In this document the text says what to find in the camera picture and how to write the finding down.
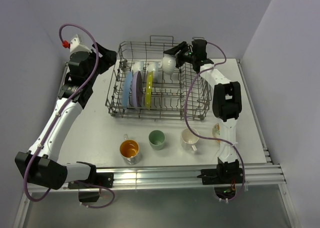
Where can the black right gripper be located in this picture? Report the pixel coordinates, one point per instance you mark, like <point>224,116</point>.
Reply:
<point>174,50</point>

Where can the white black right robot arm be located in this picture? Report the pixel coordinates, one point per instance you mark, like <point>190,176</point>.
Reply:
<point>226,106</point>

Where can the grey wire dish rack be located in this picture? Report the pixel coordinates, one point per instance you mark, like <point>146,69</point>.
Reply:
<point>173,96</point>

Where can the aluminium frame rail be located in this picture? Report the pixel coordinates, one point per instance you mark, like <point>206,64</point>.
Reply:
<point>169,197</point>

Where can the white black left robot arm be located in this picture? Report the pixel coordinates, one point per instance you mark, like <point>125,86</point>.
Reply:
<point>39,165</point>

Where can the lilac plastic plate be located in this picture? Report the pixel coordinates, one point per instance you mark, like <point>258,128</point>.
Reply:
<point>137,90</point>

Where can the floral mug orange inside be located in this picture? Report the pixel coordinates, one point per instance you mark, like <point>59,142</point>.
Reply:
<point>129,151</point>

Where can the white bowl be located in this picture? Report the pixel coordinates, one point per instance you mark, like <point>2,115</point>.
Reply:
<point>154,68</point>
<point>168,64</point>
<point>137,66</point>

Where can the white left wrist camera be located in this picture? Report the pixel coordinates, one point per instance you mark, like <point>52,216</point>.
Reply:
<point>76,44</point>

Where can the green polka-dot plate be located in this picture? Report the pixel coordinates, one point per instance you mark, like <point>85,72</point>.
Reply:
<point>148,90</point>

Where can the cream white mug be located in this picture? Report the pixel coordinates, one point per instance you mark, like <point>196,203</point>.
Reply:
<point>188,139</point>

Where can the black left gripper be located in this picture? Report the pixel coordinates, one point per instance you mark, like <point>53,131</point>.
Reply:
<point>105,63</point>

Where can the green cup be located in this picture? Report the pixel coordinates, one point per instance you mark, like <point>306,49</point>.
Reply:
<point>157,139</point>

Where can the blue plastic plate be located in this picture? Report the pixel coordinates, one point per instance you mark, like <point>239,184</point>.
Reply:
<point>126,90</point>

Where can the floral painted bowl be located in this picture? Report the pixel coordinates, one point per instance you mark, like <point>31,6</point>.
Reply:
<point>216,133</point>

